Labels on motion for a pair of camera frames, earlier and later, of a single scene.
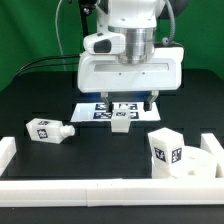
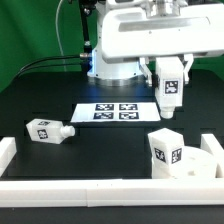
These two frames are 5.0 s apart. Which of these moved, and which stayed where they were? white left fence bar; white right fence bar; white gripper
Moved: white gripper
Stayed: white right fence bar; white left fence bar
